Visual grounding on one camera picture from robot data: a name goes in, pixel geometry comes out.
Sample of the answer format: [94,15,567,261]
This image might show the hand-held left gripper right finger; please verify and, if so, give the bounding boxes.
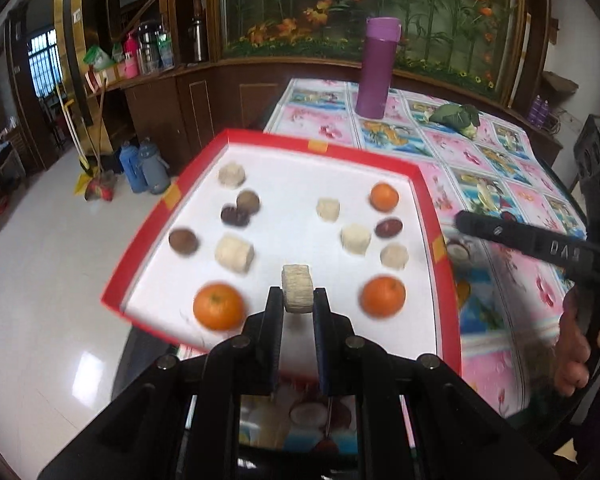
[312,287,563,480]

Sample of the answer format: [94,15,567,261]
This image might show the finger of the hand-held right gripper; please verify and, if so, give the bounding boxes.
[454,210,596,281]

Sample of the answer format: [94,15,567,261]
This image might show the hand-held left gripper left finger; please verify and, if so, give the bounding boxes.
[37,286,286,480]

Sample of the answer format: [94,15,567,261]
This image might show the beige puffed rice cake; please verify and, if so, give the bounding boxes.
[341,224,372,256]
[217,161,247,189]
[316,197,342,222]
[281,263,315,314]
[214,234,256,275]

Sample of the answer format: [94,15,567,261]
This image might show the orange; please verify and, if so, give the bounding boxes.
[192,282,246,332]
[361,275,407,318]
[369,182,400,212]

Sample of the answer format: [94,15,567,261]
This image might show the red box with white inside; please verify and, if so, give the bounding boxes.
[101,128,462,376]

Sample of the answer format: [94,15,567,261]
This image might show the tan round ball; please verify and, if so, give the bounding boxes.
[380,243,410,270]

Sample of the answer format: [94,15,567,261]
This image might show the red date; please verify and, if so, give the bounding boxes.
[375,216,403,239]

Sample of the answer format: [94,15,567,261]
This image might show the person's right hand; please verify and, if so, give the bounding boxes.
[554,286,600,398]

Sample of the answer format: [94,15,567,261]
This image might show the pink printed tablecloth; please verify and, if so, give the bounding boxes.
[262,78,588,461]

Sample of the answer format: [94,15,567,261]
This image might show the small purple bottles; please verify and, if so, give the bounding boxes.
[527,97,551,127]

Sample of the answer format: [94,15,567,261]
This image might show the cardboard box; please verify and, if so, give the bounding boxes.
[542,71,579,107]

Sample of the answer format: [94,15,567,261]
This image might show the green leafy vegetable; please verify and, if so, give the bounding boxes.
[428,103,481,139]

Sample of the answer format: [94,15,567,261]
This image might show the grey blue thermos jug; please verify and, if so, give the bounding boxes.
[139,137,172,194]

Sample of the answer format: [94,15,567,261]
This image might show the purple bottle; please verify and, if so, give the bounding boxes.
[355,16,402,118]

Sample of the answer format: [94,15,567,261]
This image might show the wooden cabinet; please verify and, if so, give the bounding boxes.
[82,57,293,163]

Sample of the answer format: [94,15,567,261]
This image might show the broom and dustpan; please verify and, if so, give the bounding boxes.
[55,85,103,196]

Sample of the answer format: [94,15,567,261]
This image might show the flower mural panel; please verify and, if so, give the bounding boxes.
[215,0,526,96]

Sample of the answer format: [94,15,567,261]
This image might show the steel thermos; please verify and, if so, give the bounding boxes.
[190,19,206,62]

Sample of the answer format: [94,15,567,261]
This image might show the green tinted bottle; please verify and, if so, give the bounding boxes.
[157,30,176,70]

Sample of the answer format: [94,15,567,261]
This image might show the clear glass jar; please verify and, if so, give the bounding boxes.
[137,22,161,75]

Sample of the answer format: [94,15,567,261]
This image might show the pink bottle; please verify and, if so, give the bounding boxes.
[124,31,140,79]

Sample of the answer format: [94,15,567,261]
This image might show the green bag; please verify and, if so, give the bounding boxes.
[83,45,116,72]

